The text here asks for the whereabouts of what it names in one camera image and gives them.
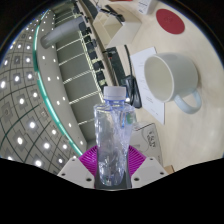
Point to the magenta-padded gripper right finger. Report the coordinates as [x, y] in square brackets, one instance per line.
[136, 161]

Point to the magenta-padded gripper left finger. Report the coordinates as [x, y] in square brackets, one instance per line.
[87, 160]

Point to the clear plastic water bottle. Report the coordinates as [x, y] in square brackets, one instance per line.
[111, 136]

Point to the white paper sheet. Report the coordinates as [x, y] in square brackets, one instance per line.
[154, 106]

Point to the black electronic device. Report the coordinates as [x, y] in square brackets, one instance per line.
[130, 90]

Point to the white ceramic mug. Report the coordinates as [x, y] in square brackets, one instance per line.
[180, 76]

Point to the ceiling lights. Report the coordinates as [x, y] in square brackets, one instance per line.
[16, 79]

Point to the row of black office chairs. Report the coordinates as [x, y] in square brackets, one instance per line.
[91, 50]

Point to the long curved conference desk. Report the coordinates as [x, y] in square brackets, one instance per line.
[96, 33]

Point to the grey round column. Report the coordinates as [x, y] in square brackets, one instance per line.
[61, 33]

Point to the flat round red coaster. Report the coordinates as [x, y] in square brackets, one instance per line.
[170, 21]

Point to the white remote control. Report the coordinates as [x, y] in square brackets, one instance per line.
[147, 5]

